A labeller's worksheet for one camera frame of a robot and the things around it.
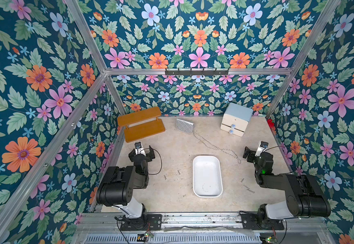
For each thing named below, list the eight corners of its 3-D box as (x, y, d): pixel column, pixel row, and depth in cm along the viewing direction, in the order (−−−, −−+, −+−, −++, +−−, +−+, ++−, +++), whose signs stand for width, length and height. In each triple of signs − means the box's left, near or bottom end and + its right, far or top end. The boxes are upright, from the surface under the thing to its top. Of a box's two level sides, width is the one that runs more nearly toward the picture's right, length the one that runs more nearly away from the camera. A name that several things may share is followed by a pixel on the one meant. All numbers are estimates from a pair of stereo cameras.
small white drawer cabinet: (217, 129, 114) (220, 115, 102) (223, 116, 123) (227, 101, 111) (242, 138, 109) (249, 124, 97) (247, 123, 118) (254, 109, 106)
